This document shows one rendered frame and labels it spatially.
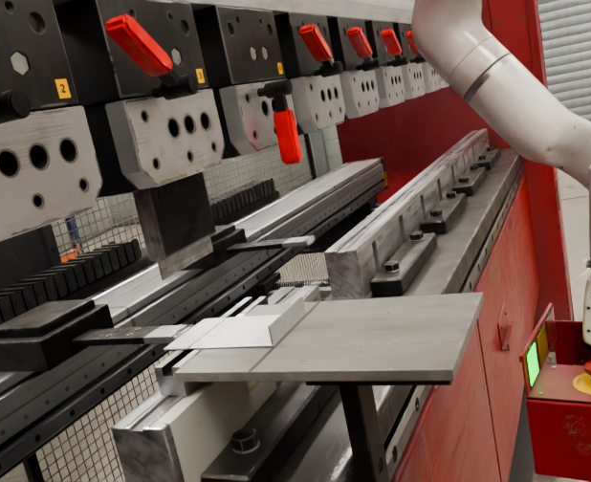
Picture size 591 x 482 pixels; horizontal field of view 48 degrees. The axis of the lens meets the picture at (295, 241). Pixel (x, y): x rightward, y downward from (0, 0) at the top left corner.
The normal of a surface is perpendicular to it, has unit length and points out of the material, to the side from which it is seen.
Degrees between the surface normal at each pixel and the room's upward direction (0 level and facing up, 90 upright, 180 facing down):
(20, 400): 90
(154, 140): 90
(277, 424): 0
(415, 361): 0
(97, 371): 90
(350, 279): 90
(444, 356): 0
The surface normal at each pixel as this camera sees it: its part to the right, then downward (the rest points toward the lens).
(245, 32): 0.90, -0.09
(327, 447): -0.19, -0.96
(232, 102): -0.38, 0.27
